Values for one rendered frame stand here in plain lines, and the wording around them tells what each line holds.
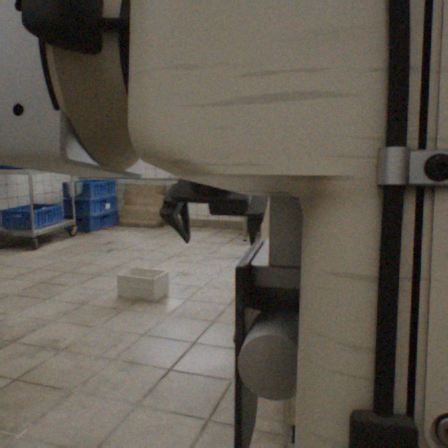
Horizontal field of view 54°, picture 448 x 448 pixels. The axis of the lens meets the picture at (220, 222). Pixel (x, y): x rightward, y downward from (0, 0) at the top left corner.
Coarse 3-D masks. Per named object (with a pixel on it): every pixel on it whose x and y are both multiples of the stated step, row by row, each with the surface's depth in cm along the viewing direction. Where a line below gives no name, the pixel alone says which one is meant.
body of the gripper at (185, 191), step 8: (176, 184) 59; (184, 184) 59; (192, 184) 56; (200, 184) 55; (176, 192) 57; (184, 192) 57; (192, 192) 57; (200, 192) 56; (208, 192) 55; (216, 192) 55; (224, 192) 56; (232, 192) 56; (176, 200) 57; (184, 200) 57; (192, 200) 56; (200, 200) 56; (208, 200) 55; (216, 200) 55; (224, 200) 55; (232, 200) 55; (240, 200) 54; (248, 200) 55
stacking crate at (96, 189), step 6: (84, 180) 577; (90, 180) 588; (96, 180) 586; (102, 180) 583; (108, 180) 581; (114, 180) 576; (66, 186) 534; (84, 186) 527; (90, 186) 524; (96, 186) 538; (102, 186) 585; (108, 186) 564; (114, 186) 577; (66, 192) 535; (84, 192) 528; (90, 192) 525; (96, 192) 538; (102, 192) 552; (108, 192) 565; (114, 192) 579; (66, 198) 537; (78, 198) 531; (84, 198) 529; (90, 198) 527; (96, 198) 540
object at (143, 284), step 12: (120, 276) 296; (132, 276) 293; (144, 276) 314; (156, 276) 310; (168, 276) 306; (120, 288) 298; (132, 288) 294; (144, 288) 291; (156, 288) 291; (168, 288) 307; (144, 300) 292; (156, 300) 292
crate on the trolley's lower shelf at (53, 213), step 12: (36, 204) 502; (48, 204) 499; (60, 204) 493; (12, 216) 449; (24, 216) 447; (36, 216) 451; (48, 216) 472; (60, 216) 495; (12, 228) 452; (24, 228) 449; (36, 228) 452
